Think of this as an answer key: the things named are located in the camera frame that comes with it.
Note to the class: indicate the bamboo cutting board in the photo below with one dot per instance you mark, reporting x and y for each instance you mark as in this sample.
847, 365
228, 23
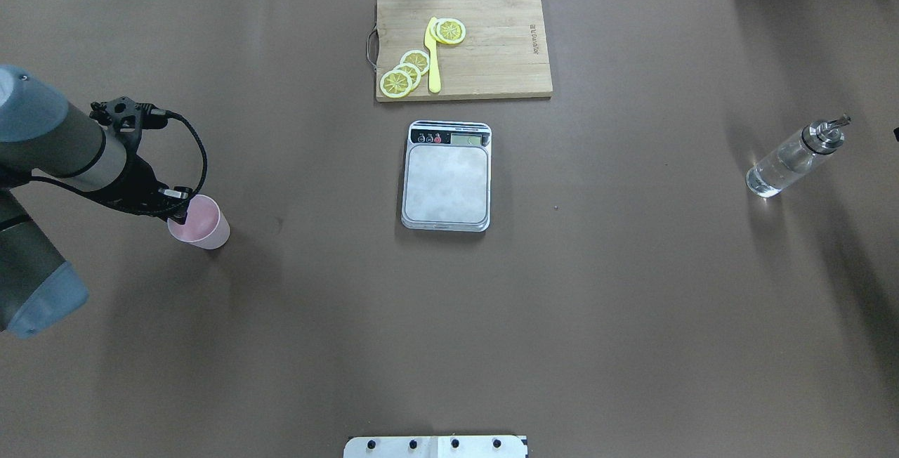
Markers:
504, 56

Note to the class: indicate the yellow plastic knife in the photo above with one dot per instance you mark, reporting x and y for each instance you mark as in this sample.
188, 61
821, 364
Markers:
430, 43

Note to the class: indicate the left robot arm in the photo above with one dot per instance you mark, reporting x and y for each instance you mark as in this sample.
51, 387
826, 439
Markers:
92, 154

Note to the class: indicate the glass sauce bottle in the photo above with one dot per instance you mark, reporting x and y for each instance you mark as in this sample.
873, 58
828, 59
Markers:
797, 156

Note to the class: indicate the lemon slice upper right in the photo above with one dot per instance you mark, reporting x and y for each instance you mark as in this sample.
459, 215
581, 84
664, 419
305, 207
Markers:
449, 31

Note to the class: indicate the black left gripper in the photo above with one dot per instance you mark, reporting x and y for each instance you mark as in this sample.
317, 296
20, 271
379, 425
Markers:
140, 184

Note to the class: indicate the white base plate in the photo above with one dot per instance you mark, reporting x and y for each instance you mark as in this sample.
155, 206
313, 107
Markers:
437, 446

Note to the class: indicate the digital kitchen scale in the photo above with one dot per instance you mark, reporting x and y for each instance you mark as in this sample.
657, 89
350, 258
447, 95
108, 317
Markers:
446, 182

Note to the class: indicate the lemon slice lower left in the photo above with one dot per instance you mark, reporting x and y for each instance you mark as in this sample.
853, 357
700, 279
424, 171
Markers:
396, 84

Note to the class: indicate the lemon slice middle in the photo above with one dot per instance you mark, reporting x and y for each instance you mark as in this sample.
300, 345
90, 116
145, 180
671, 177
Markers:
412, 72

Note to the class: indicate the pink plastic cup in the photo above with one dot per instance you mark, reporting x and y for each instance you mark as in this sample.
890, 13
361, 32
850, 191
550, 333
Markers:
205, 226

